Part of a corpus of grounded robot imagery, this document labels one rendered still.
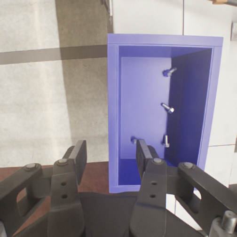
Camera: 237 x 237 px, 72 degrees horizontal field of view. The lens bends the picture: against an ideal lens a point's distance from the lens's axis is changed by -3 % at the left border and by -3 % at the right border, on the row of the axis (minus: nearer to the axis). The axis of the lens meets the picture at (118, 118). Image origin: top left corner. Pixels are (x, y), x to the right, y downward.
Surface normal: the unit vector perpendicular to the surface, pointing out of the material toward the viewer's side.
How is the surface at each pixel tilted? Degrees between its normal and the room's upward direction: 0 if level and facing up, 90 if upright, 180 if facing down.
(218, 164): 0
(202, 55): 85
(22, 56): 0
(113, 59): 0
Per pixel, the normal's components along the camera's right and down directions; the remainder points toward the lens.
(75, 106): 0.03, 0.25
